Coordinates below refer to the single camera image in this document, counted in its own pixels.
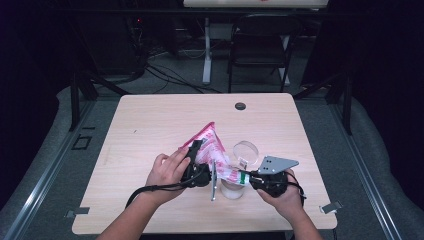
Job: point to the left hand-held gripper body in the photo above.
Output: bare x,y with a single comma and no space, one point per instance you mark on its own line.
196,176

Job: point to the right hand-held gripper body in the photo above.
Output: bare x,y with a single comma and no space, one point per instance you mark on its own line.
271,183

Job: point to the pink and white plastic bag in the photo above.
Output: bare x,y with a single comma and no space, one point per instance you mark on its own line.
211,146

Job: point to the clear glass jar with lid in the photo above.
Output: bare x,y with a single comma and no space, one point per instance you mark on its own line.
246,151

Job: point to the person's right hand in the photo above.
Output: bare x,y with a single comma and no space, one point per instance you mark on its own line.
288,203

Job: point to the person's left hand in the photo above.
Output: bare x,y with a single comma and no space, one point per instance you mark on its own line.
166,176

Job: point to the grey tape piece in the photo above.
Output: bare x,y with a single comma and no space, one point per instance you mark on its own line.
78,211
330,207

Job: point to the dark round table grommet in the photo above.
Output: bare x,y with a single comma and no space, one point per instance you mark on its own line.
240,106

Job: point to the black metal stand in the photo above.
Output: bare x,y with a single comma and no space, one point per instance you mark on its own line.
347,106
75,103

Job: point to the black tape square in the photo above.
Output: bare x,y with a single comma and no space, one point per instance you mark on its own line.
73,143

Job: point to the black folding chair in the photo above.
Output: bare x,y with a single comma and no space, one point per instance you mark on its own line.
263,36

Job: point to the dark equipment with red light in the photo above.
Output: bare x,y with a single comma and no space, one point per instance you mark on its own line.
138,20

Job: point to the white desk with white legs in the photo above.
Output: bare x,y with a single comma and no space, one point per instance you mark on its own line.
233,3

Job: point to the aluminium floor rail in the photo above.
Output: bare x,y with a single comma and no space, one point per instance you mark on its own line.
40,186
366,180

